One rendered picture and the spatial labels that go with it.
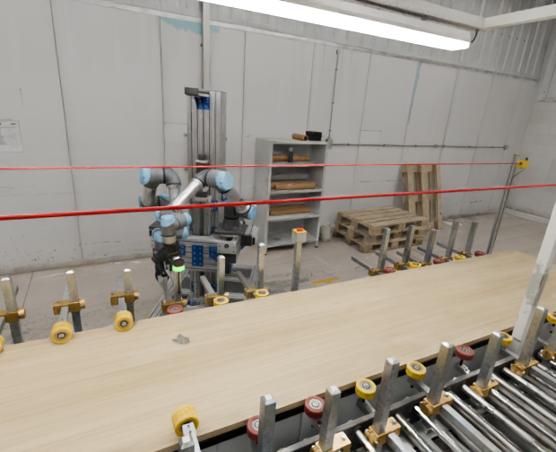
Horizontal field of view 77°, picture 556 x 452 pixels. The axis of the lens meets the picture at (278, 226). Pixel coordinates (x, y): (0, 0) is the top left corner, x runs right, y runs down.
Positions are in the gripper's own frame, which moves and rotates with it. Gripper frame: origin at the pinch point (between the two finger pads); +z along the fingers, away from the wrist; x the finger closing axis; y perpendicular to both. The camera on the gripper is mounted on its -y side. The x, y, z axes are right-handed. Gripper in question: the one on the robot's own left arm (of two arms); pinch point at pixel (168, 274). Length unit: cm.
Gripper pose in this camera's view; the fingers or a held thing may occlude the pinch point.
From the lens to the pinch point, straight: 212.4
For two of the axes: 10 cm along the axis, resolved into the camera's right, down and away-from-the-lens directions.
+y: 6.9, -2.2, 6.9
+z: -0.4, 9.4, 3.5
